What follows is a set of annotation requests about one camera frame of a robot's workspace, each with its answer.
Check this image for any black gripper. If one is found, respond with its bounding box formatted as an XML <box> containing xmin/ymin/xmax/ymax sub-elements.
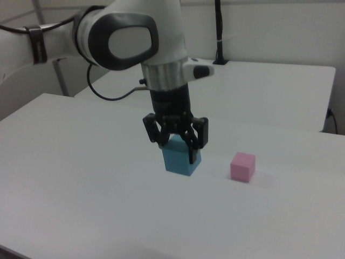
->
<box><xmin>142</xmin><ymin>84</ymin><xmax>210</xmax><ymax>165</ymax></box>

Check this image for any blue cube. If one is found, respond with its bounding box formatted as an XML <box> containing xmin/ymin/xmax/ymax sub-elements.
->
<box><xmin>161</xmin><ymin>134</ymin><xmax>203</xmax><ymax>178</ymax></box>

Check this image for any pink cube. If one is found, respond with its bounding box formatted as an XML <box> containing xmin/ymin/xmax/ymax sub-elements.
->
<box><xmin>230</xmin><ymin>152</ymin><xmax>256</xmax><ymax>183</ymax></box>

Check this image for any white side table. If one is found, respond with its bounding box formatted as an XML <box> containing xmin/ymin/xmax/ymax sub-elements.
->
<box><xmin>74</xmin><ymin>55</ymin><xmax>337</xmax><ymax>133</ymax></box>

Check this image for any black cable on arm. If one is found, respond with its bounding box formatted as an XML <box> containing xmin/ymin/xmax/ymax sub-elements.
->
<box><xmin>0</xmin><ymin>15</ymin><xmax>150</xmax><ymax>101</ymax></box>

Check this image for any black camera stand pole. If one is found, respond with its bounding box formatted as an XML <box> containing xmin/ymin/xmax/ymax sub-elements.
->
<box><xmin>212</xmin><ymin>0</ymin><xmax>229</xmax><ymax>65</ymax></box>

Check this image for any grey metal frame post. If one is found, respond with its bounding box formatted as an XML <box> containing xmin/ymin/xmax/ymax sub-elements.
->
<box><xmin>31</xmin><ymin>0</ymin><xmax>68</xmax><ymax>97</ymax></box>

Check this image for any black strap on arm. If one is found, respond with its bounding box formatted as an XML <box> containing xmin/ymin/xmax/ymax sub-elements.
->
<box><xmin>22</xmin><ymin>25</ymin><xmax>48</xmax><ymax>65</ymax></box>

